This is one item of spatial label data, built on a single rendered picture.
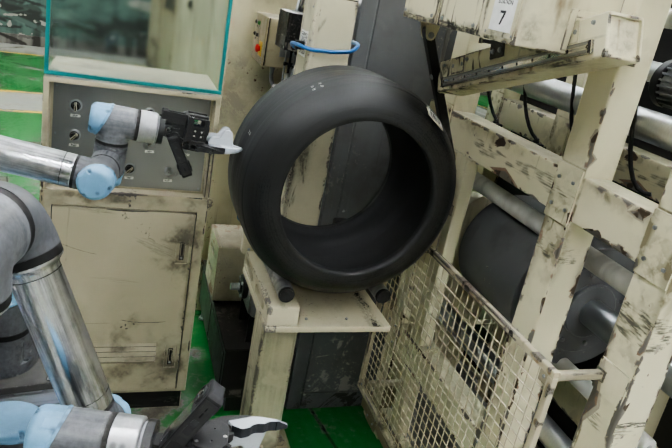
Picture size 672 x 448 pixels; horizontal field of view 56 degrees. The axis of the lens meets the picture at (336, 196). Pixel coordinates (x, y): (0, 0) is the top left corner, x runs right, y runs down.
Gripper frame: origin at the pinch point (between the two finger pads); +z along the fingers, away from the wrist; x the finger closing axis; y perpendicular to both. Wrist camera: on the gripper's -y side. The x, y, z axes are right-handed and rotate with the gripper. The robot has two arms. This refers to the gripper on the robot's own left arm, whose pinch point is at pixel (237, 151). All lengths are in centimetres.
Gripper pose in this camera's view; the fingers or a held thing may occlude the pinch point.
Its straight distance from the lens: 162.2
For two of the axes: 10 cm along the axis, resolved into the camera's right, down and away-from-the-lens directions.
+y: 2.6, -9.2, -2.8
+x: -2.9, -3.5, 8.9
